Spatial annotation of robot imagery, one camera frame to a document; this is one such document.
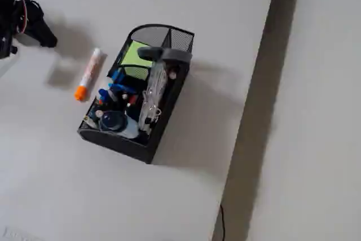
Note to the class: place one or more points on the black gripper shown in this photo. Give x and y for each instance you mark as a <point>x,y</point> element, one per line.
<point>34,25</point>

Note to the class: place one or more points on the orange capped white marker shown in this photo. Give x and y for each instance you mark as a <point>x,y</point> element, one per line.
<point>88,74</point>

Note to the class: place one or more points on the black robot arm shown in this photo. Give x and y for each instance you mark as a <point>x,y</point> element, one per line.
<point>5,12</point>

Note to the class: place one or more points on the dark blue object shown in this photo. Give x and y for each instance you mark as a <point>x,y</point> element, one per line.
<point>121,88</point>

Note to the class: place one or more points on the black mesh desk organizer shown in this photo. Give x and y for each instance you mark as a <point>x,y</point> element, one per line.
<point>166,117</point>

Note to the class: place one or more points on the small blue pen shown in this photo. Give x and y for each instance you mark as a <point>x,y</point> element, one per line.
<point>103,95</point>

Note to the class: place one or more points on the green sticky note pad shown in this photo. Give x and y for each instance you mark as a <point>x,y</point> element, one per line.
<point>134,54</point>

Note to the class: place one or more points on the red pen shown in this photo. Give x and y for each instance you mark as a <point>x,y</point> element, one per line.
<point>132,100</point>

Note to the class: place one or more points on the white bottle dark blue cap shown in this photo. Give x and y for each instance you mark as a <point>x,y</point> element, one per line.
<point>112,121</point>

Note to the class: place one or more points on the clear bag of clips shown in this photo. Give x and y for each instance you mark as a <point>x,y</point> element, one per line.
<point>155,88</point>

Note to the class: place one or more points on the dark grey stapler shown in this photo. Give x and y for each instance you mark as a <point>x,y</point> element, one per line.
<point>172,54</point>

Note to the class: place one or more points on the white round cap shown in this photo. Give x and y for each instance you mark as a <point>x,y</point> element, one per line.
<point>172,75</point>

